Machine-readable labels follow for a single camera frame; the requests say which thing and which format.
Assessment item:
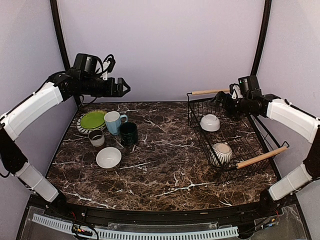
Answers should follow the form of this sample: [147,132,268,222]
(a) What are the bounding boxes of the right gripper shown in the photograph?
[209,91,251,122]

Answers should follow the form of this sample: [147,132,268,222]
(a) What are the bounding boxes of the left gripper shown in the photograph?
[81,76,131,97]

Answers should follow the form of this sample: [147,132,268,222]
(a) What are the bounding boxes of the light blue mug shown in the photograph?
[104,111,128,136]

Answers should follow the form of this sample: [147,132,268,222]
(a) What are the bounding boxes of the dark green cup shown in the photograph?
[119,122,138,146]

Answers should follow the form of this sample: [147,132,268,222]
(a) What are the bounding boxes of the lime green plastic plate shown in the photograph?
[80,111,106,130]

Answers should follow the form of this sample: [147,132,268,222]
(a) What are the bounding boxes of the white ceramic bowl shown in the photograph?
[200,114,220,132]

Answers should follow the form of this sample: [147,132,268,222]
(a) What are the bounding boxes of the brown ceramic cup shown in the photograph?
[88,129,106,151]

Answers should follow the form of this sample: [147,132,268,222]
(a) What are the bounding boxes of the striped ceramic bowl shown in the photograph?
[209,142,233,167]

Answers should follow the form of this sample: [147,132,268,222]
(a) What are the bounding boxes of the white blue striped plate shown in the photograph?
[76,109,107,136]

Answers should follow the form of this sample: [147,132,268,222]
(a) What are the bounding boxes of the beige ceramic bowl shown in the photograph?
[96,147,122,171]

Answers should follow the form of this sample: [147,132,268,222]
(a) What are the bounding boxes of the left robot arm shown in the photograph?
[0,72,131,218]

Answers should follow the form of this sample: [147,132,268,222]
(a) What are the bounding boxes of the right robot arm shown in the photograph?
[213,91,320,217]

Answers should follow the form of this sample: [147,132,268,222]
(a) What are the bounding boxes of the grey deer pattern plate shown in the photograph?
[72,108,107,137]

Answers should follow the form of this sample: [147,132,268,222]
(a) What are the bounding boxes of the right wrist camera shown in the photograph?
[229,75,262,100]

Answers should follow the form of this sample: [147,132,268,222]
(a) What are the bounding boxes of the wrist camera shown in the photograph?
[229,75,262,100]
[70,53,116,81]

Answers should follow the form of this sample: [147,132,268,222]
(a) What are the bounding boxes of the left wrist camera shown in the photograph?
[70,53,116,81]

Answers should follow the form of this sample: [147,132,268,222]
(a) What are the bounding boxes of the rear wooden rack handle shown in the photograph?
[191,88,230,96]

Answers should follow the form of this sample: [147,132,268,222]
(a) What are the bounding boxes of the wooden rack handle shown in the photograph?
[191,88,230,96]
[236,146,288,169]

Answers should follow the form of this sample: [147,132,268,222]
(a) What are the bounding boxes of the black wire dish rack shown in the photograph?
[187,93,289,185]

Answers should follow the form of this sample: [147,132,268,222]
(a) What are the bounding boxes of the front wooden rack handle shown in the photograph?
[236,146,288,169]

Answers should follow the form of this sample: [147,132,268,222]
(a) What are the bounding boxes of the right black frame post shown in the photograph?
[250,0,272,76]

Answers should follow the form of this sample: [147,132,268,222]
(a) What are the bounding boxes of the black frame post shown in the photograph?
[49,0,83,106]
[250,0,272,76]

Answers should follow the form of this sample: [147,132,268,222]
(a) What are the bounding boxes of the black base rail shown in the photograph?
[26,193,300,227]

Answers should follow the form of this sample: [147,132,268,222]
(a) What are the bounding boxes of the left black frame post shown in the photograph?
[49,0,83,106]

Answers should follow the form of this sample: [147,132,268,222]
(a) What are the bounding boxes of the white slotted cable duct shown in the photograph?
[32,214,239,240]

